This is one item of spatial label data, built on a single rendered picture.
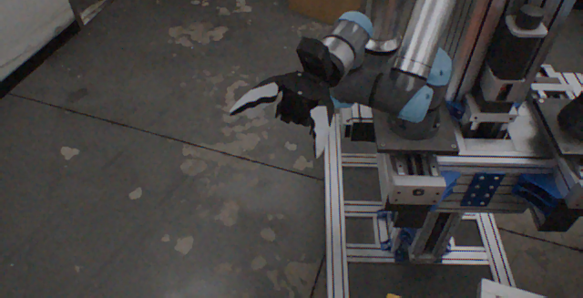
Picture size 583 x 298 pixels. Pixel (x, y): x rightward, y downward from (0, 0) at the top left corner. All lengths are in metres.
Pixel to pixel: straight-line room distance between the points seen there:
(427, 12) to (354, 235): 1.55
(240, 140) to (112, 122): 0.90
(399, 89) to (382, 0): 0.27
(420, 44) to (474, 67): 0.53
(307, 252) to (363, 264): 0.37
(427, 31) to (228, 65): 2.72
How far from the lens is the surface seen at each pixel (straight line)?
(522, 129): 1.54
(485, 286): 1.39
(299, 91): 0.71
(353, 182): 2.45
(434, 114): 1.24
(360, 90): 0.90
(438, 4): 0.90
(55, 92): 3.66
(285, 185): 2.68
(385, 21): 1.11
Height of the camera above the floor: 2.16
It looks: 47 degrees down
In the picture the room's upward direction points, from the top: straight up
